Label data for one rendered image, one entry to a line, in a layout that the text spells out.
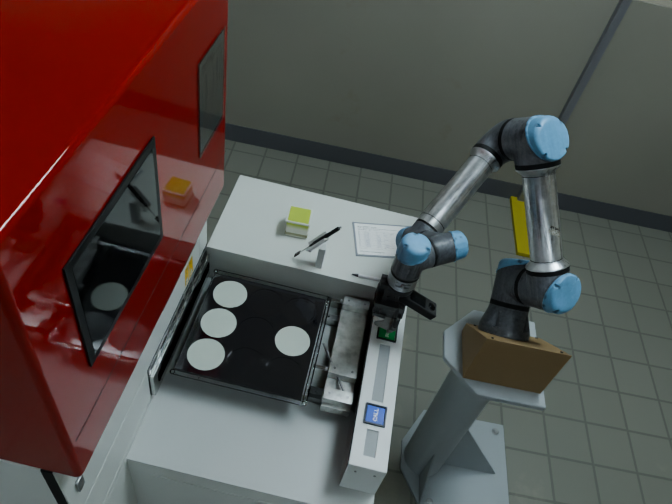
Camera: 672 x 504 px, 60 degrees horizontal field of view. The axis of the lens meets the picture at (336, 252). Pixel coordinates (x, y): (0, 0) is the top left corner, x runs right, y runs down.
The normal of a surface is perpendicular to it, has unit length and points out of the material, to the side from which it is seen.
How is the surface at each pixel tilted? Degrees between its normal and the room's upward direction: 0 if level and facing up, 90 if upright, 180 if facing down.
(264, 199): 0
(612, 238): 0
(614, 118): 90
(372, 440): 0
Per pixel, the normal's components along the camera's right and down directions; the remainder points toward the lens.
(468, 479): 0.16, -0.66
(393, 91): -0.13, 0.72
